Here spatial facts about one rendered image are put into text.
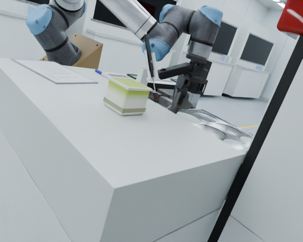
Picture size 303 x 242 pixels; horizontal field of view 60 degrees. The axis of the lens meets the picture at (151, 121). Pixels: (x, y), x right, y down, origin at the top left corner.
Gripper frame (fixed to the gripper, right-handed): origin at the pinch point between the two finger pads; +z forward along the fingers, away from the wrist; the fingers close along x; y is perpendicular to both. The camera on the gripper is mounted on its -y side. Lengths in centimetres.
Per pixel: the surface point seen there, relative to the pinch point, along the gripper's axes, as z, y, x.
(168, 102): 1.4, 2.4, 14.6
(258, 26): -103, 367, 568
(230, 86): 58, 343, 546
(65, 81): -5.5, -36.2, -13.1
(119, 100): -8.4, -23.5, -29.0
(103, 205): -2, -26, -55
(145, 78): -11.2, -15.3, -11.6
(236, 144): 1.3, 16.8, -17.5
